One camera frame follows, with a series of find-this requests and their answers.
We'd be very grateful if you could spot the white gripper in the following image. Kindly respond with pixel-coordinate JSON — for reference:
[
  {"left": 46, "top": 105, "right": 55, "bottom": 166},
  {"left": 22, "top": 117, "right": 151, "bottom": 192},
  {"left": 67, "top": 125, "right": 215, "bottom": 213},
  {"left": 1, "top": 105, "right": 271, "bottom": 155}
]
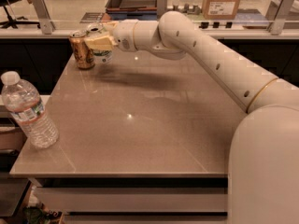
[{"left": 84, "top": 20, "right": 137, "bottom": 52}]

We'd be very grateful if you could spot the green white 7up can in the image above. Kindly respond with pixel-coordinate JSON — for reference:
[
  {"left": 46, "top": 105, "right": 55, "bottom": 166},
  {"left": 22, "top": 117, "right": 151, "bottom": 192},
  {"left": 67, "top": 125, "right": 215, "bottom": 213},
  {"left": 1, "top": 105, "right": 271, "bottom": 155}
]
[{"left": 85, "top": 22, "right": 112, "bottom": 63}]

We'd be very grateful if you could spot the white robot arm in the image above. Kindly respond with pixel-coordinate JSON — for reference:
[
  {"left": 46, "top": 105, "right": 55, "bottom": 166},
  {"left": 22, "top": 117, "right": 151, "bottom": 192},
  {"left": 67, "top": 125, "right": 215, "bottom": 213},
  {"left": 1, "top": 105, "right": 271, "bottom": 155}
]
[{"left": 85, "top": 11, "right": 299, "bottom": 224}]

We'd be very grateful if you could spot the orange soda can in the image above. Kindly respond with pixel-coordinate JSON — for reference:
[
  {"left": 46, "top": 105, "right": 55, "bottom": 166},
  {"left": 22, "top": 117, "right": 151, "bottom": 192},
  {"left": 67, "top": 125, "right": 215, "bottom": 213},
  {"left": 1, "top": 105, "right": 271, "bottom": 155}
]
[{"left": 69, "top": 30, "right": 95, "bottom": 69}]

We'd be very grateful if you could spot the grey metal tray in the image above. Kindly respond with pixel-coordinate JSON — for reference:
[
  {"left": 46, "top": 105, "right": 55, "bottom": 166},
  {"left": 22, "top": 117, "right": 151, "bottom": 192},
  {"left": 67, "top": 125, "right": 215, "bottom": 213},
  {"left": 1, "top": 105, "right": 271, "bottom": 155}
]
[{"left": 105, "top": 0, "right": 164, "bottom": 13}]

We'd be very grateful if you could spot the clear plastic water bottle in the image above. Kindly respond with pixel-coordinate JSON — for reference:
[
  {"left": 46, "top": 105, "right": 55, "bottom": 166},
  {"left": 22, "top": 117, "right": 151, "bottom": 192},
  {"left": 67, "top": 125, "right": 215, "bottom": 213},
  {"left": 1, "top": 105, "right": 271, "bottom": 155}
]
[{"left": 1, "top": 71, "right": 59, "bottom": 148}]

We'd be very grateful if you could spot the cardboard box with label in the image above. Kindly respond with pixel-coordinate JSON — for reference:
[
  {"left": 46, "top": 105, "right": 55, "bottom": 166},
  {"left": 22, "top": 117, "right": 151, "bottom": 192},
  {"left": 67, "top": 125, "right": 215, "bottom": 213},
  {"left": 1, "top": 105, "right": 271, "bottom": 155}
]
[{"left": 202, "top": 0, "right": 240, "bottom": 20}]

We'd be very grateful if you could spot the left metal glass bracket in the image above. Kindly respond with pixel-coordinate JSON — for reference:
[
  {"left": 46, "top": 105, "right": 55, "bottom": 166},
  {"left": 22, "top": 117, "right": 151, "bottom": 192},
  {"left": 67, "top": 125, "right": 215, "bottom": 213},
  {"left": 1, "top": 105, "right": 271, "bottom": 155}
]
[{"left": 31, "top": 0, "right": 55, "bottom": 35}]

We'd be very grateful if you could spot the metal glass bracket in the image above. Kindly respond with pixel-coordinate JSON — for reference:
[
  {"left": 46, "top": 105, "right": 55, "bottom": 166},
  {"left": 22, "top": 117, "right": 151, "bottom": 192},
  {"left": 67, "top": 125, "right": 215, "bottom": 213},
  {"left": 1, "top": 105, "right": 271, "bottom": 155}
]
[
  {"left": 269, "top": 0, "right": 294, "bottom": 35},
  {"left": 31, "top": 0, "right": 55, "bottom": 35},
  {"left": 156, "top": 0, "right": 167, "bottom": 19}
]

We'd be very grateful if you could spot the middle metal glass bracket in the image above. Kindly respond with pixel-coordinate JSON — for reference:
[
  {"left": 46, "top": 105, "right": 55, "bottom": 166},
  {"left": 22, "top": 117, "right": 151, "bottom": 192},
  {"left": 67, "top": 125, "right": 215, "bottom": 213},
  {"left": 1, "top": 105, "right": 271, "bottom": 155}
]
[{"left": 156, "top": 0, "right": 167, "bottom": 19}]

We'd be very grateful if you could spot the right metal glass bracket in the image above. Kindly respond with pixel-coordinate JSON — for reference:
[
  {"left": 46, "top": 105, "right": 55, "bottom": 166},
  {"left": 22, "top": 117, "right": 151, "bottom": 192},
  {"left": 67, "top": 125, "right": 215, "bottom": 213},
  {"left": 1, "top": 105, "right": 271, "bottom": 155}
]
[{"left": 269, "top": 0, "right": 294, "bottom": 35}]

